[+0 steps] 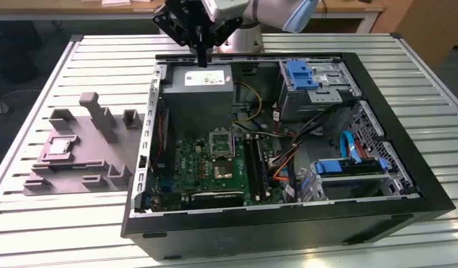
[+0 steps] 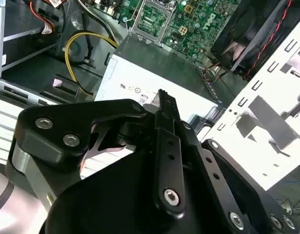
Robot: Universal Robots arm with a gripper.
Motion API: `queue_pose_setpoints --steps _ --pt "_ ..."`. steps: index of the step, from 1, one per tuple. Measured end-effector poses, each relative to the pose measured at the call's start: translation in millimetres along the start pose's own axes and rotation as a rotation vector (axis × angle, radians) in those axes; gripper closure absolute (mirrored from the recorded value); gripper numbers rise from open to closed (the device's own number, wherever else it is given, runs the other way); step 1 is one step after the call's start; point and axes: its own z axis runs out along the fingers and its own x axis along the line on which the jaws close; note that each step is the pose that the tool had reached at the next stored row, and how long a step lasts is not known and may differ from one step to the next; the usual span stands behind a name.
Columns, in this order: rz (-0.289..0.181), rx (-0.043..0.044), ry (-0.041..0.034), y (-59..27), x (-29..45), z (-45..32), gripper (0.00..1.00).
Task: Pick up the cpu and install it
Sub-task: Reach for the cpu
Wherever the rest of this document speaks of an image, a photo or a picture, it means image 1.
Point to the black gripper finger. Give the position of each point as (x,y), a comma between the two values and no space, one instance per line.
(168,25)
(223,32)

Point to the CPU with silver top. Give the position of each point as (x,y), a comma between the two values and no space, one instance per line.
(60,147)

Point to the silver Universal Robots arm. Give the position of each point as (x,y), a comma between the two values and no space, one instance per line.
(239,42)

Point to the CPU socket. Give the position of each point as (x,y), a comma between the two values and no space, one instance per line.
(223,171)

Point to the small pale box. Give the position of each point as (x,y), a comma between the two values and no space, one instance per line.
(115,3)

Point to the blue plastic drive carrier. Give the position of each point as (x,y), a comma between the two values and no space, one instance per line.
(299,72)

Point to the grey power supply unit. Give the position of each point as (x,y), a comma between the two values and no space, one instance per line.
(199,106)

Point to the wooden desk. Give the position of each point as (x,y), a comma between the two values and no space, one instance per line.
(64,9)

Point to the metal drive cage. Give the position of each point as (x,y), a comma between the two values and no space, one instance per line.
(324,97)

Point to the thin metal locking lever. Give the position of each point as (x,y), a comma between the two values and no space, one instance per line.
(232,148)

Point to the black RAM slot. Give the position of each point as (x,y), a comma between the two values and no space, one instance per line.
(251,167)
(261,167)

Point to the green motherboard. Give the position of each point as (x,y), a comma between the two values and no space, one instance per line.
(191,167)

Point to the grey parts rack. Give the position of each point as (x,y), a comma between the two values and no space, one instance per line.
(93,156)

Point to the wooden cabinet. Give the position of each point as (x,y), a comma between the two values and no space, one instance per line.
(428,28)

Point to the hard disk in blue carrier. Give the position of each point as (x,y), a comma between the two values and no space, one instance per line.
(328,167)

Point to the RAM stick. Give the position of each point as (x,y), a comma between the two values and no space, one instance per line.
(67,167)

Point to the black graphics card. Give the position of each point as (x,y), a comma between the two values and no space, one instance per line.
(217,198)

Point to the metal disk bay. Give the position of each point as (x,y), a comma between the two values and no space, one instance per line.
(355,177)

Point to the blue VGA port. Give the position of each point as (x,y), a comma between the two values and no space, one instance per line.
(147,203)

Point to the black PC case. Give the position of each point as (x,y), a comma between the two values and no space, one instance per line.
(251,234)

